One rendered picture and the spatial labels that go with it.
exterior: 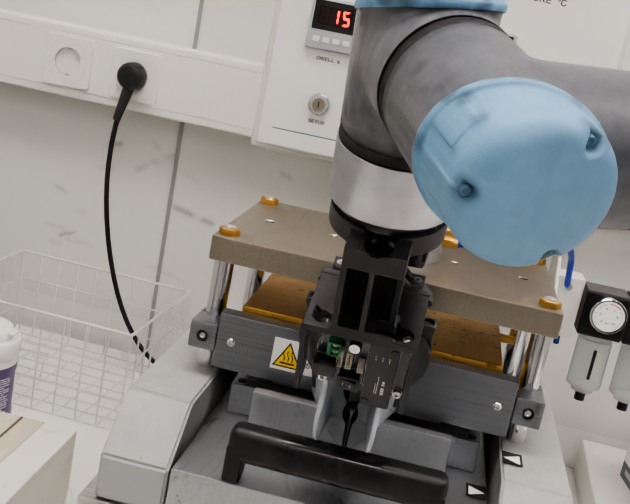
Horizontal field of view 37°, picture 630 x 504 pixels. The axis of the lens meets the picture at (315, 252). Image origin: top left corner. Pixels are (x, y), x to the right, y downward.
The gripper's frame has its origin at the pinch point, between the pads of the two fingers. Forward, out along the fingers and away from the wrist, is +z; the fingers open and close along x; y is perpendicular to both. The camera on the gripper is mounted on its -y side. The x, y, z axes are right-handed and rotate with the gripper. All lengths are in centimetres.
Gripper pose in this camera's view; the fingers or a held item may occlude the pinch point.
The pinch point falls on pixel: (348, 424)
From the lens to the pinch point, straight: 70.0
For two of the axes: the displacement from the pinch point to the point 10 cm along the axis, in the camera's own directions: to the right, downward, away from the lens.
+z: -1.2, 8.3, 5.5
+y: -2.2, 5.2, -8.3
